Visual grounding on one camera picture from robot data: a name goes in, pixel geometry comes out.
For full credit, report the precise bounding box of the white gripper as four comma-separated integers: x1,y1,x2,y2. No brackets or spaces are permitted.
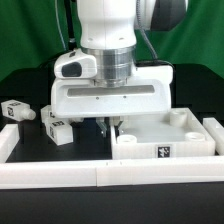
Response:
51,48,173,136

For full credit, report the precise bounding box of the white square tabletop part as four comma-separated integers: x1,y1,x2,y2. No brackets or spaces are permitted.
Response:
110,108,216,160

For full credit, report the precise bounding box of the white U-shaped fence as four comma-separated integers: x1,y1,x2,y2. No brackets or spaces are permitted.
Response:
0,122,224,189

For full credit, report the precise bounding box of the black camera pole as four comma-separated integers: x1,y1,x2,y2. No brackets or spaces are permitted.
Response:
64,0,77,50

